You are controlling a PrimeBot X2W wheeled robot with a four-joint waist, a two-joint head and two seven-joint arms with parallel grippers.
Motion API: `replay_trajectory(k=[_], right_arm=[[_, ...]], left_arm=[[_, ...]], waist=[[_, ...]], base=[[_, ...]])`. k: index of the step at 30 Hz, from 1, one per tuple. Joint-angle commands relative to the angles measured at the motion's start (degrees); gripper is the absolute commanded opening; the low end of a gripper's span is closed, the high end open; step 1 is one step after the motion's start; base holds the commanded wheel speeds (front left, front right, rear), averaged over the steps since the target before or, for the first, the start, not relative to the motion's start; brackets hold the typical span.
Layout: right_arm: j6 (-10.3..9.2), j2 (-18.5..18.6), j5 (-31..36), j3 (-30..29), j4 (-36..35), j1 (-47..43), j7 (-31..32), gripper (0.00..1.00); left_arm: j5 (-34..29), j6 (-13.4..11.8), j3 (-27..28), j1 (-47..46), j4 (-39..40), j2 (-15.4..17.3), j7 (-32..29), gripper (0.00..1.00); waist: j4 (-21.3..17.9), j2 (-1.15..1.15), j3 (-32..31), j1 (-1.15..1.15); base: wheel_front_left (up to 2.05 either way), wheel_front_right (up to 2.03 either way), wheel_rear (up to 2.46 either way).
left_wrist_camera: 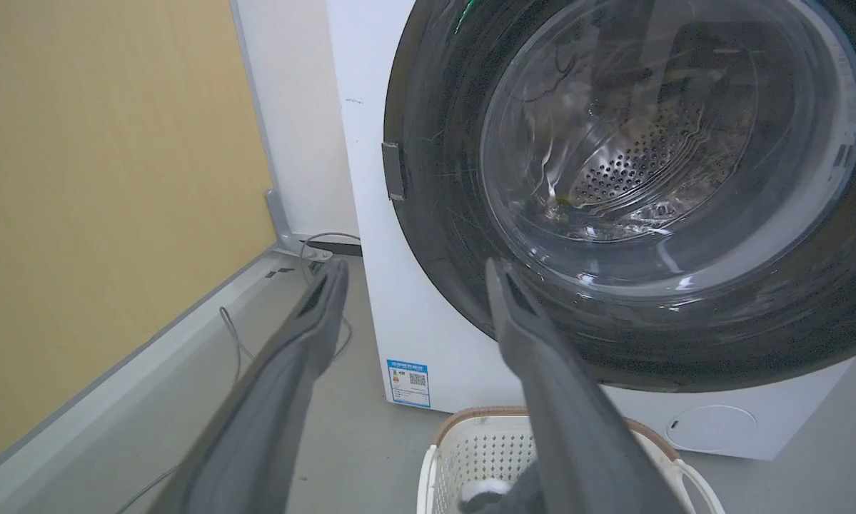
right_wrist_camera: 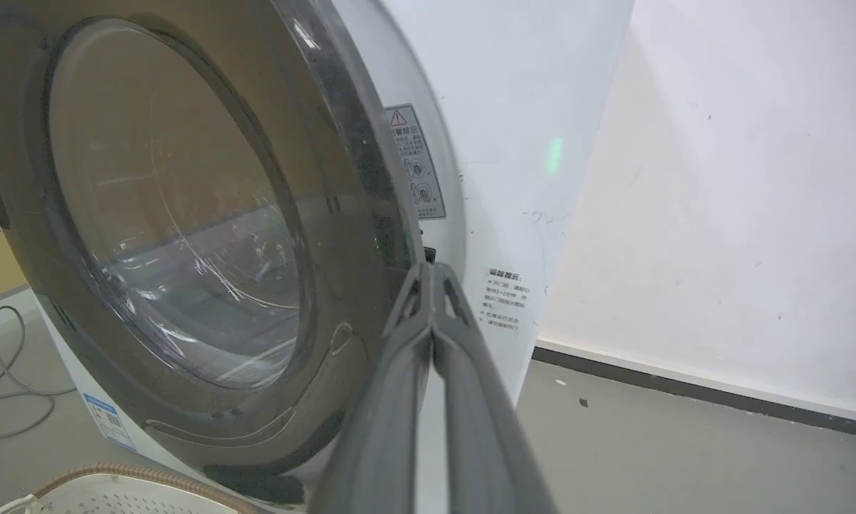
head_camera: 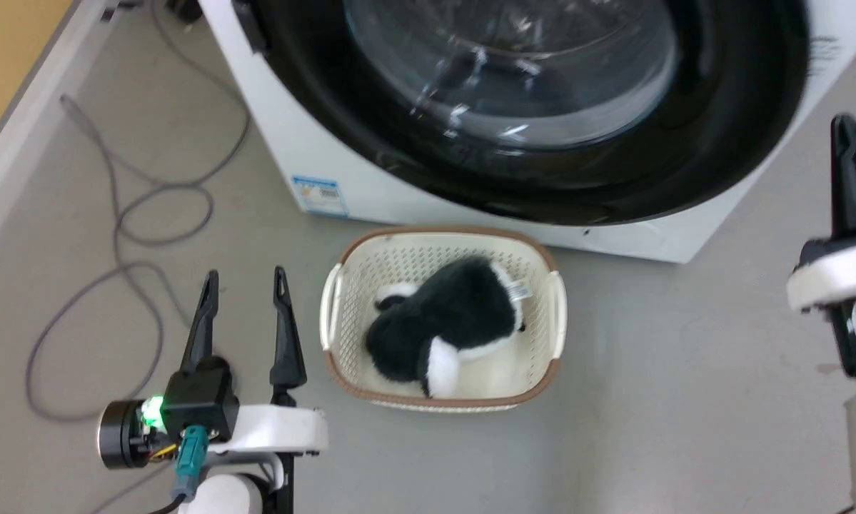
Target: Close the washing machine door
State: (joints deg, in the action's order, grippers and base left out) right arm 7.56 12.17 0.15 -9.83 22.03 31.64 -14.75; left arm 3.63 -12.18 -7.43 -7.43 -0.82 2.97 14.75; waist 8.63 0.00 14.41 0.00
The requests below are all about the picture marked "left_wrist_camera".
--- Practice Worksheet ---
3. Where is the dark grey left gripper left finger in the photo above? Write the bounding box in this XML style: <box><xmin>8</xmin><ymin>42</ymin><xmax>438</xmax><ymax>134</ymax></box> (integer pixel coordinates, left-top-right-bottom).
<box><xmin>147</xmin><ymin>258</ymin><xmax>350</xmax><ymax>514</ymax></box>

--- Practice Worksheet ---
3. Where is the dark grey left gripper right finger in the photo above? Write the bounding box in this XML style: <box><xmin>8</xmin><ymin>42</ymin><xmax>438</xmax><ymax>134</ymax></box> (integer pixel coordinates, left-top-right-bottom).
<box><xmin>485</xmin><ymin>257</ymin><xmax>688</xmax><ymax>514</ymax></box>

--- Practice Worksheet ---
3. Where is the round black washing machine door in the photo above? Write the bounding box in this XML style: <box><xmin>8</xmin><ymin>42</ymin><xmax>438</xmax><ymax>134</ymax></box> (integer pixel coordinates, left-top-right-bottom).
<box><xmin>382</xmin><ymin>0</ymin><xmax>856</xmax><ymax>393</ymax></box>

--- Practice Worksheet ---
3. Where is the white front-load washing machine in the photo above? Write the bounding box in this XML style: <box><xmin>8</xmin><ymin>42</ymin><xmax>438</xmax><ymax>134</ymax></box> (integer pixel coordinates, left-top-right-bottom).
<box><xmin>326</xmin><ymin>0</ymin><xmax>856</xmax><ymax>462</ymax></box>

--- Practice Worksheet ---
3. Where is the grey clothing in basket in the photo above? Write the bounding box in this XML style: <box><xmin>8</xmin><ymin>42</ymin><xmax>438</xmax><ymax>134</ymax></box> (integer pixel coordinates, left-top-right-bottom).
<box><xmin>458</xmin><ymin>463</ymin><xmax>547</xmax><ymax>514</ymax></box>

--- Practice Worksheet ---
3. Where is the white plastic laundry basket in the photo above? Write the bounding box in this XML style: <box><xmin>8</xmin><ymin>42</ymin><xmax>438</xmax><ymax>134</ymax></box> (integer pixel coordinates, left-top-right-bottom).
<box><xmin>417</xmin><ymin>406</ymin><xmax>726</xmax><ymax>514</ymax></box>

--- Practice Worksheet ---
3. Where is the blue energy label sticker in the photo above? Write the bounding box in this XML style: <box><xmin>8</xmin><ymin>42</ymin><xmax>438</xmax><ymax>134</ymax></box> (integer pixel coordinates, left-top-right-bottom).
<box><xmin>386</xmin><ymin>359</ymin><xmax>431</xmax><ymax>409</ymax></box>

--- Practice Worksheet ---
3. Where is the thin grey cable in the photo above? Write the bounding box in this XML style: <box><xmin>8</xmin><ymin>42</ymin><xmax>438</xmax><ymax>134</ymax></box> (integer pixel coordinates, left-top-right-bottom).
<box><xmin>116</xmin><ymin>232</ymin><xmax>362</xmax><ymax>514</ymax></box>

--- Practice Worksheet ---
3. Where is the grey metal corner bracket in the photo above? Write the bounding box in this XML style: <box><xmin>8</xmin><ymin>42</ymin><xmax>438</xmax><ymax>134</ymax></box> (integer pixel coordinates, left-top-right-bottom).
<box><xmin>265</xmin><ymin>188</ymin><xmax>334</xmax><ymax>261</ymax></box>

